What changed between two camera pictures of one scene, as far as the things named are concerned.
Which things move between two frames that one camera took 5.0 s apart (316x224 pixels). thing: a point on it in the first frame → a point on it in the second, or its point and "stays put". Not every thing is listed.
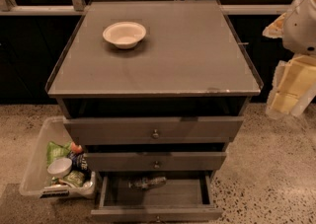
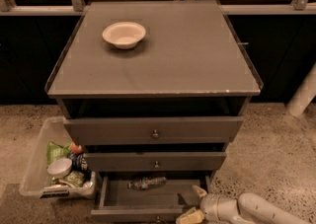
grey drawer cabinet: x=157 y=91 stays put
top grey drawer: x=157 y=129 stays put
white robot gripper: x=301 y=27 → x=208 y=205
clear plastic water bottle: x=143 y=184 stays put
